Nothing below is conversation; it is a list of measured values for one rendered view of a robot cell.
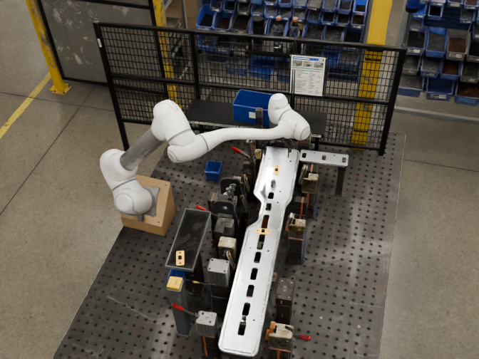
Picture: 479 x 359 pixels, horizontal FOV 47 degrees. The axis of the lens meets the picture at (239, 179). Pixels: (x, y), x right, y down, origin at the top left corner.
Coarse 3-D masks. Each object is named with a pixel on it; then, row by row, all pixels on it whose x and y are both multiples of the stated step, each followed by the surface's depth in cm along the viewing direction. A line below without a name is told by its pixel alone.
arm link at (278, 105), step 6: (276, 96) 289; (282, 96) 289; (270, 102) 290; (276, 102) 288; (282, 102) 288; (270, 108) 291; (276, 108) 289; (282, 108) 289; (288, 108) 289; (270, 114) 294; (276, 114) 290; (282, 114) 288; (270, 120) 299; (276, 120) 292
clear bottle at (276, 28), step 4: (276, 16) 329; (280, 16) 329; (276, 20) 330; (280, 20) 330; (276, 24) 330; (280, 24) 330; (276, 28) 331; (280, 28) 331; (276, 32) 333; (280, 32) 333; (276, 44) 339; (280, 44) 339
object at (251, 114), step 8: (240, 96) 362; (248, 96) 360; (256, 96) 358; (264, 96) 356; (232, 104) 348; (240, 104) 366; (248, 104) 365; (256, 104) 363; (264, 104) 361; (240, 112) 350; (248, 112) 349; (264, 112) 345; (240, 120) 356; (248, 120) 354; (264, 120) 350
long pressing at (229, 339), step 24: (264, 168) 331; (288, 168) 330; (264, 192) 318; (288, 192) 317; (264, 240) 294; (240, 264) 284; (264, 264) 284; (240, 288) 274; (264, 288) 274; (240, 312) 265; (264, 312) 265; (240, 336) 257
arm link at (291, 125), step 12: (288, 120) 282; (300, 120) 282; (216, 132) 278; (228, 132) 279; (240, 132) 280; (252, 132) 280; (264, 132) 280; (276, 132) 280; (288, 132) 282; (300, 132) 280; (216, 144) 278
